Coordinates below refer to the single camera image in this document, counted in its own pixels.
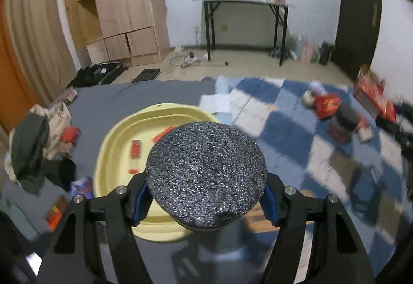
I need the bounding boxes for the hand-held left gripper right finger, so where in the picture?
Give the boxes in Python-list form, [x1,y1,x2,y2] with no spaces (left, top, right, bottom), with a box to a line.
[260,172,376,284]

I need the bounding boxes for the blue white packet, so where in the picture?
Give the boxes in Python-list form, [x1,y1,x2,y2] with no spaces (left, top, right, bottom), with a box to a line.
[69,176,94,201]

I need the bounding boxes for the black suitcase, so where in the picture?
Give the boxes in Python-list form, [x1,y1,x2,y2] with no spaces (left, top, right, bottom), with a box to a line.
[66,61,125,89]

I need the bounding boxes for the orange door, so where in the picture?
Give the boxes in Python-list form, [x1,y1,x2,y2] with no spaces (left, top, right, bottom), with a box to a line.
[0,0,36,133]

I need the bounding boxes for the blue checkered plush blanket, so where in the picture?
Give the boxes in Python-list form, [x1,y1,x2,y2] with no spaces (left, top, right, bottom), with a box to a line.
[171,76,413,284]

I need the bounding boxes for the black floor mat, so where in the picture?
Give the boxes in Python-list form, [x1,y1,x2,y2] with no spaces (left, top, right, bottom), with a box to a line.
[131,68,161,83]

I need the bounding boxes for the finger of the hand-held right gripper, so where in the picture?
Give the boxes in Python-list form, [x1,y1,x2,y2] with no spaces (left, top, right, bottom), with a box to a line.
[375,116,413,150]

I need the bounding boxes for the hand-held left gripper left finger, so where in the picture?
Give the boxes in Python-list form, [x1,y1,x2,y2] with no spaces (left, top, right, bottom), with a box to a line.
[38,172,154,284]

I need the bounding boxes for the white power strip with cables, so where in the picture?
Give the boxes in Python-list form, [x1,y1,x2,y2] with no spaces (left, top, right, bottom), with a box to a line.
[171,47,199,69]

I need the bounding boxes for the red white small box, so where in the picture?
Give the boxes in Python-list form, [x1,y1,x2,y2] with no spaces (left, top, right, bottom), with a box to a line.
[356,117,375,142]

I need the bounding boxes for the brown red pack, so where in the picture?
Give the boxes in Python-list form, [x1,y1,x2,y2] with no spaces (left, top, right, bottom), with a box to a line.
[63,88,78,104]

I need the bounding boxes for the red cardboard box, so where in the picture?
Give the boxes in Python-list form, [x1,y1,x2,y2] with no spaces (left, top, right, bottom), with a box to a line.
[314,93,342,118]

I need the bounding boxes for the black folding table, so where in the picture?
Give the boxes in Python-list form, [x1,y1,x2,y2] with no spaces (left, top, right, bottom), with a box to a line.
[193,0,295,66]

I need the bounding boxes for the black cap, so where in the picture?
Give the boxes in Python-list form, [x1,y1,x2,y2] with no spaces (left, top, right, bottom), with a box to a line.
[43,158,76,191]

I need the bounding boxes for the bags on floor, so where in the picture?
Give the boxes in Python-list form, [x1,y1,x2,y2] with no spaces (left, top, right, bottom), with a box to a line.
[290,35,334,65]

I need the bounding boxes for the beige curtain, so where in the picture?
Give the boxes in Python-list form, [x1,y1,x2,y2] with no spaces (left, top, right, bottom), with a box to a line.
[0,0,75,110]

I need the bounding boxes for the pile of clothes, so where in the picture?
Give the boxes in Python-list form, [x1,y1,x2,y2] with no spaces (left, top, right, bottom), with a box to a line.
[8,103,76,196]

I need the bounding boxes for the black round container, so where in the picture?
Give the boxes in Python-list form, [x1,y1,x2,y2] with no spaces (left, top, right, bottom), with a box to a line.
[327,104,365,143]

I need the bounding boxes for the yellow plastic basin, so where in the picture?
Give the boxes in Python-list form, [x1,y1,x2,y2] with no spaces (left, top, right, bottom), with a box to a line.
[93,103,223,243]

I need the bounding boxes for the white purple plush toy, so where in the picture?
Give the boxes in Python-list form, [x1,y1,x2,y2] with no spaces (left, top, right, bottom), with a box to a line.
[303,82,326,107]

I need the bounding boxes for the large red carton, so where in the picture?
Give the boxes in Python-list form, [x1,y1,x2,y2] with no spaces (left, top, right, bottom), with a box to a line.
[354,74,397,120]

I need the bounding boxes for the flat red pack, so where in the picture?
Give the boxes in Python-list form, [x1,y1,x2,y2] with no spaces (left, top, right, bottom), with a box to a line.
[152,126,175,142]

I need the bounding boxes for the dark door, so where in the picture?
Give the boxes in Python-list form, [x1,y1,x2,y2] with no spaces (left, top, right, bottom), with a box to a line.
[334,0,383,78]

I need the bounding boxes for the orange red box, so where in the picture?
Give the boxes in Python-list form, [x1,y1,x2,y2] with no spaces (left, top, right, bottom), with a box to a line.
[44,195,68,231]

